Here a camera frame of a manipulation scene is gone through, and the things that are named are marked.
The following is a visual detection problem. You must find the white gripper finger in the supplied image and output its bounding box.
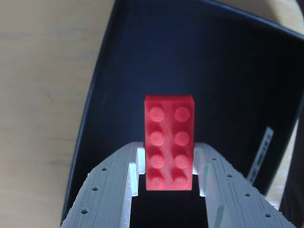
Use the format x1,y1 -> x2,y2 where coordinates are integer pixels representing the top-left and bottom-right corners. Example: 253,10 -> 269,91
61,142 -> 146,228
192,142 -> 297,228

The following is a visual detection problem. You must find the red lego block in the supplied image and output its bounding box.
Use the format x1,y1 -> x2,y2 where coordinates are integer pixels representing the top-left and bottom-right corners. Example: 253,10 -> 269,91
144,94 -> 196,191

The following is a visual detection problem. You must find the black box bin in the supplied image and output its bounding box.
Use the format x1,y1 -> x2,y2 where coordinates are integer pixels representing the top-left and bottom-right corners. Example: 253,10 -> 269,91
61,0 -> 304,228

